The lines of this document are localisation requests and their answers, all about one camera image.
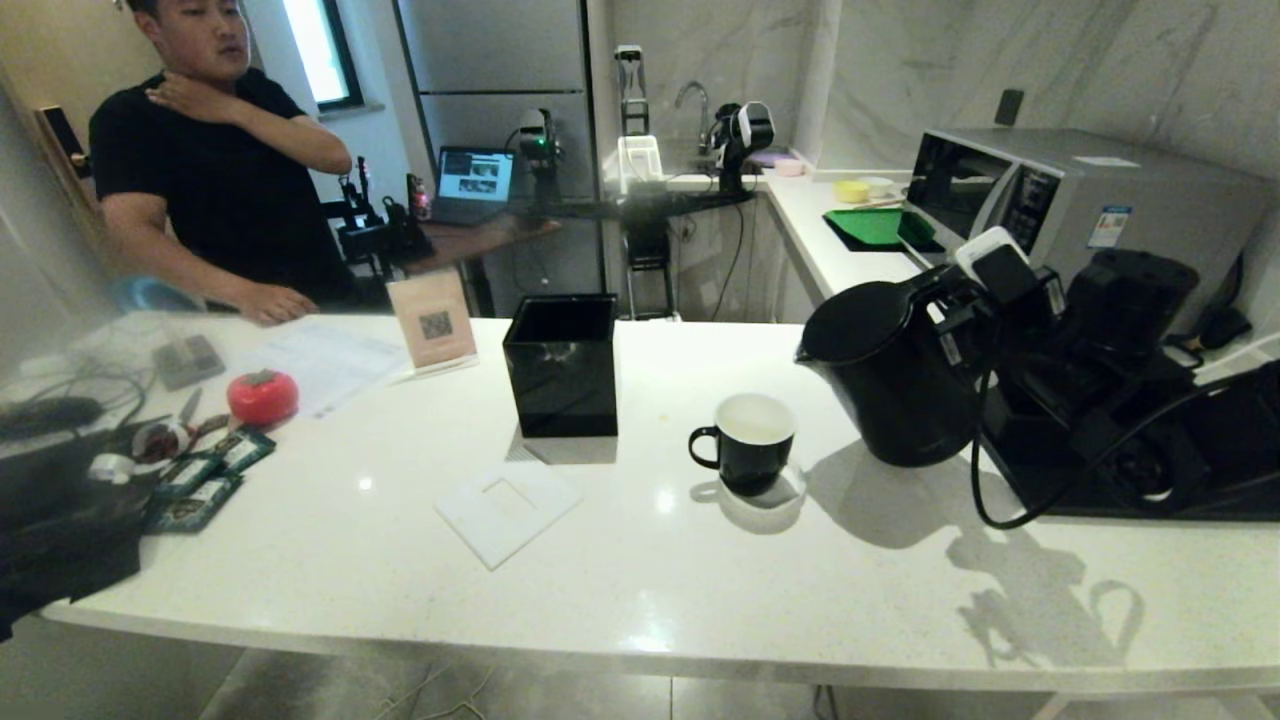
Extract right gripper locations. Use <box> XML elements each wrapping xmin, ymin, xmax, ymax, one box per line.
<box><xmin>925</xmin><ymin>266</ymin><xmax>1067</xmax><ymax>373</ymax></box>

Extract black electric kettle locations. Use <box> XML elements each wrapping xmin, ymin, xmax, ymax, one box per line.
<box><xmin>795</xmin><ymin>268</ymin><xmax>991</xmax><ymax>468</ymax></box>

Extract black cloth bag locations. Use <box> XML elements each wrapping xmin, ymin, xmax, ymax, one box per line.
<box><xmin>0</xmin><ymin>428</ymin><xmax>153</xmax><ymax>641</ymax></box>

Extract green cutting board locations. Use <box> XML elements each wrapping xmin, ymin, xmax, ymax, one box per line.
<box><xmin>823</xmin><ymin>207</ymin><xmax>941</xmax><ymax>253</ymax></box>

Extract silver microwave oven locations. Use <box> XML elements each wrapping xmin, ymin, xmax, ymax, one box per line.
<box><xmin>905</xmin><ymin>127</ymin><xmax>1276</xmax><ymax>331</ymax></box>

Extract black countertop tray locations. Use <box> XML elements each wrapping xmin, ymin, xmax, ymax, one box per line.
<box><xmin>985</xmin><ymin>400</ymin><xmax>1280</xmax><ymax>522</ymax></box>

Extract black mug with white inside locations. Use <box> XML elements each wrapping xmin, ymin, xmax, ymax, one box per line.
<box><xmin>688</xmin><ymin>393</ymin><xmax>797</xmax><ymax>497</ymax></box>

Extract chrome faucet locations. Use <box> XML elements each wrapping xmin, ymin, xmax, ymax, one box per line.
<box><xmin>674</xmin><ymin>81</ymin><xmax>713</xmax><ymax>156</ymax></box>

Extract white dish rack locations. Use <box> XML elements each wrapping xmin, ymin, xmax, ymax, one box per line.
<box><xmin>617</xmin><ymin>135</ymin><xmax>664</xmax><ymax>191</ymax></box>

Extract black square box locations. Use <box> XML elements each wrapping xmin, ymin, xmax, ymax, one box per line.
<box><xmin>502</xmin><ymin>293</ymin><xmax>619</xmax><ymax>439</ymax></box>

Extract wooden desk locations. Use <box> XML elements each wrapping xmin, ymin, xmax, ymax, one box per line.
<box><xmin>405</xmin><ymin>215</ymin><xmax>561</xmax><ymax>277</ymax></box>

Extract white square plate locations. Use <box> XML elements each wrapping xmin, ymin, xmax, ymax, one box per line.
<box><xmin>434</xmin><ymin>462</ymin><xmax>583</xmax><ymax>571</ymax></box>

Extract open laptop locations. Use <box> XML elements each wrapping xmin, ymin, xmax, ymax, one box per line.
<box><xmin>428</xmin><ymin>146</ymin><xmax>516</xmax><ymax>227</ymax></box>

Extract silver refrigerator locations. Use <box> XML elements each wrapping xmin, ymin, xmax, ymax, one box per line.
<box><xmin>395</xmin><ymin>0</ymin><xmax>606</xmax><ymax>301</ymax></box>

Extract pink sign card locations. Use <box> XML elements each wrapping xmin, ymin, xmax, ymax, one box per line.
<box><xmin>386</xmin><ymin>268</ymin><xmax>479</xmax><ymax>377</ymax></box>

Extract black gear on desk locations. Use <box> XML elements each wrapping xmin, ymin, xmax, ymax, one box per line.
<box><xmin>335</xmin><ymin>155</ymin><xmax>436</xmax><ymax>269</ymax></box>

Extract white paper sheets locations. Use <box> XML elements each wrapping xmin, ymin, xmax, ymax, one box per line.
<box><xmin>240</xmin><ymin>322</ymin><xmax>409</xmax><ymax>419</ymax></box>

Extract window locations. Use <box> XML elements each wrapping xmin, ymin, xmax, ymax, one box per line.
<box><xmin>282</xmin><ymin>0</ymin><xmax>363</xmax><ymax>111</ymax></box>

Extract red tomato-shaped timer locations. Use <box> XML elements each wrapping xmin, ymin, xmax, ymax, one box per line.
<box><xmin>226</xmin><ymin>369</ymin><xmax>300</xmax><ymax>427</ymax></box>

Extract person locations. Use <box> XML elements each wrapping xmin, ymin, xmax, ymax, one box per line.
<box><xmin>88</xmin><ymin>0</ymin><xmax>353</xmax><ymax>326</ymax></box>

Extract scissors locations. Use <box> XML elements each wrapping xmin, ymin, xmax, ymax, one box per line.
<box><xmin>178</xmin><ymin>388</ymin><xmax>233</xmax><ymax>441</ymax></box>

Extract grey calculator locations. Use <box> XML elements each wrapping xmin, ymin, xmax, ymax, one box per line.
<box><xmin>152</xmin><ymin>334</ymin><xmax>226</xmax><ymax>391</ymax></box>

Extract black power adapter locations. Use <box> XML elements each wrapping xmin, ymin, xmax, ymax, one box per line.
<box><xmin>0</xmin><ymin>397</ymin><xmax>104</xmax><ymax>439</ymax></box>

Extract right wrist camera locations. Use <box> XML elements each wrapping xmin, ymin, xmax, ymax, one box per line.
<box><xmin>955</xmin><ymin>227</ymin><xmax>1033</xmax><ymax>303</ymax></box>

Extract black cable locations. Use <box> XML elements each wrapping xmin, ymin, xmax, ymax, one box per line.
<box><xmin>971</xmin><ymin>362</ymin><xmax>1280</xmax><ymax>530</ymax></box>

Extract door lock handle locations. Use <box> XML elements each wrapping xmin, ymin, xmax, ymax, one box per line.
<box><xmin>35</xmin><ymin>105</ymin><xmax>91</xmax><ymax>181</ymax></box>

